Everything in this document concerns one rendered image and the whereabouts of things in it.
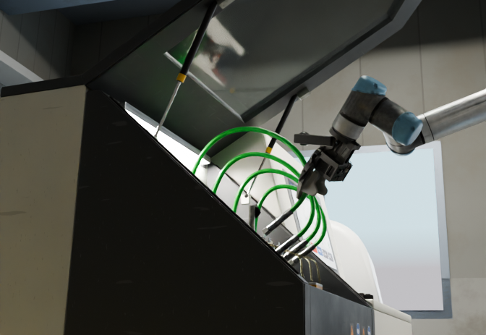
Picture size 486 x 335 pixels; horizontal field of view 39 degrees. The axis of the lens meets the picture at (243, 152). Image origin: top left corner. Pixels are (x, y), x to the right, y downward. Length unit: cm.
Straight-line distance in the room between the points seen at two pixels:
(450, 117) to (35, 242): 108
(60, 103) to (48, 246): 37
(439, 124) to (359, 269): 180
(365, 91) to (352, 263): 191
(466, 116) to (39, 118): 109
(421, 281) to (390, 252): 25
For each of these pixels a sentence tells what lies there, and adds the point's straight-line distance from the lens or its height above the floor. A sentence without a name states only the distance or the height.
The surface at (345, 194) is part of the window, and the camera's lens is 449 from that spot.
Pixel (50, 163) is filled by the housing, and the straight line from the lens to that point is 181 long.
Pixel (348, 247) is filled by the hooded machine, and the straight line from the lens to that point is 353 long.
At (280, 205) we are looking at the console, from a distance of 225.
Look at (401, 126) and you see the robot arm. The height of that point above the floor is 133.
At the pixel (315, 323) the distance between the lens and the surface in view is 151.
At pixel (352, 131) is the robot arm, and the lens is 173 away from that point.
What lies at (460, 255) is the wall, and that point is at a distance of 439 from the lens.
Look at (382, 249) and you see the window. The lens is 440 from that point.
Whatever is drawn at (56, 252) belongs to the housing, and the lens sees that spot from 174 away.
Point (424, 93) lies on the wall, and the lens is 466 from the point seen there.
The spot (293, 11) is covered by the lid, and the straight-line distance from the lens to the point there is 198.
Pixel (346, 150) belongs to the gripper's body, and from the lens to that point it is 174.
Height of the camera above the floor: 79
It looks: 17 degrees up
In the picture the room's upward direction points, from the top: 1 degrees clockwise
